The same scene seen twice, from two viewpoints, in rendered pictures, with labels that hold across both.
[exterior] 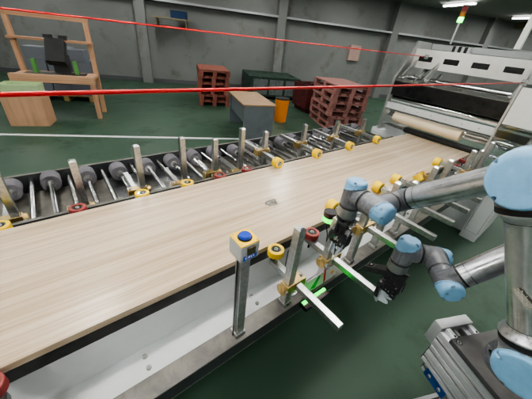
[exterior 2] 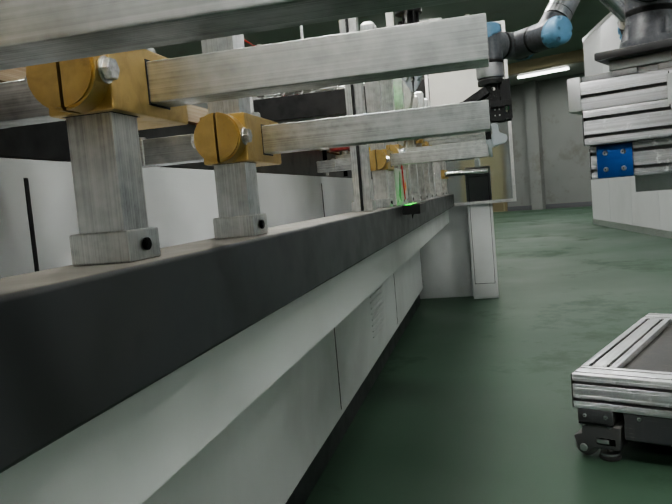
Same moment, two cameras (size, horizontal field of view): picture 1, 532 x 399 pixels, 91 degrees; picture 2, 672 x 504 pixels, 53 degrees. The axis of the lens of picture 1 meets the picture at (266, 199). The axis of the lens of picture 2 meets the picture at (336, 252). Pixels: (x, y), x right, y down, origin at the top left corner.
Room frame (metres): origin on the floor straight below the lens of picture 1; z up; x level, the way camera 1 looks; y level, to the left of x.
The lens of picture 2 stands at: (-0.51, 0.95, 0.73)
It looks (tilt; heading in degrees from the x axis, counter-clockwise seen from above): 4 degrees down; 324
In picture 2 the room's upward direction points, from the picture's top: 5 degrees counter-clockwise
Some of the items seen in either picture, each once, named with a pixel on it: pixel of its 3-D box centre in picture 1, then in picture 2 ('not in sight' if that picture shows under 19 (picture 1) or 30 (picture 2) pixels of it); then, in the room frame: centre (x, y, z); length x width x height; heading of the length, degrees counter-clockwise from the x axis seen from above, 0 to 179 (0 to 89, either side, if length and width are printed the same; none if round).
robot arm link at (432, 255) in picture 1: (435, 259); (519, 44); (0.74, -0.65, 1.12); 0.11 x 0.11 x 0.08; 83
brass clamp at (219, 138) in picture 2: not in sight; (240, 141); (0.15, 0.59, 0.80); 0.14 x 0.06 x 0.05; 131
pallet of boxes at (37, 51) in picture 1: (66, 73); not in sight; (6.48, 5.04, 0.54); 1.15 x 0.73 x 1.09; 107
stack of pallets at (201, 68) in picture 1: (211, 85); not in sight; (7.91, 1.91, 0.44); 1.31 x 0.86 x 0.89; 18
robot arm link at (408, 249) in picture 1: (406, 250); (488, 44); (0.77, -0.55, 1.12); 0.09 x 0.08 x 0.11; 83
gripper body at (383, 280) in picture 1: (392, 280); (495, 101); (0.76, -0.56, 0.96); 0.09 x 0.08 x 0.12; 41
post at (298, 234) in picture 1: (290, 270); (375, 120); (0.80, -0.14, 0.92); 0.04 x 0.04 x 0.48; 41
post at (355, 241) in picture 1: (358, 236); (401, 143); (1.13, -0.52, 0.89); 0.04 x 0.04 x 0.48; 41
